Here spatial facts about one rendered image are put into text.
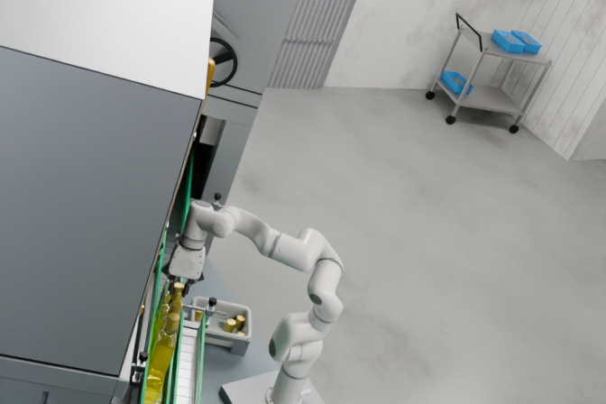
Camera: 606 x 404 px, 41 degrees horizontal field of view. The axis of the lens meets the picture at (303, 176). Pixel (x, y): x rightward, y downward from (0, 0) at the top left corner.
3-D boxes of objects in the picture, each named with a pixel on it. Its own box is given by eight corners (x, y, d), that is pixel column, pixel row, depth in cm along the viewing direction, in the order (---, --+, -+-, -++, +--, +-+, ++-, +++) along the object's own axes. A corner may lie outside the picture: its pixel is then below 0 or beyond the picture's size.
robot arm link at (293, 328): (342, 324, 248) (295, 327, 241) (315, 364, 264) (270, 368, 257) (333, 298, 254) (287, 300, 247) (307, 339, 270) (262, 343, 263)
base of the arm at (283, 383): (297, 380, 285) (309, 350, 277) (314, 408, 277) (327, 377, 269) (259, 389, 277) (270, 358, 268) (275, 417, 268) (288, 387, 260)
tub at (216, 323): (187, 311, 303) (193, 294, 298) (244, 323, 308) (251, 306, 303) (184, 344, 288) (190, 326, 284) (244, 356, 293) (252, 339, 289)
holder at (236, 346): (173, 309, 301) (178, 294, 298) (243, 324, 308) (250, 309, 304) (169, 342, 287) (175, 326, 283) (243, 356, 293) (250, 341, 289)
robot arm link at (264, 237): (268, 262, 236) (203, 234, 238) (277, 249, 248) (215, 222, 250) (278, 237, 234) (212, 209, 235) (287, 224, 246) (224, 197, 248)
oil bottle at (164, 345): (144, 372, 254) (160, 324, 244) (162, 376, 255) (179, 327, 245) (142, 386, 250) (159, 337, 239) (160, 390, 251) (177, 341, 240)
